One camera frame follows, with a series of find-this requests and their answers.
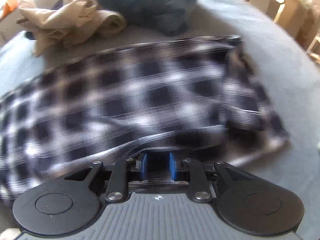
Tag dark plaid shirt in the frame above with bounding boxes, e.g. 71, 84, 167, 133
1, 35, 289, 206

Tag beige trousers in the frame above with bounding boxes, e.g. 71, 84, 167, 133
16, 0, 127, 56

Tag blue denim jeans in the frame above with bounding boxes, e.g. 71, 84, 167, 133
99, 0, 196, 36

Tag orange object on windowsill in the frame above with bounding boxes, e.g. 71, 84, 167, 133
1, 0, 18, 19

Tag cardboard boxes by wall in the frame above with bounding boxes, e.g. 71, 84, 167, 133
247, 0, 319, 64

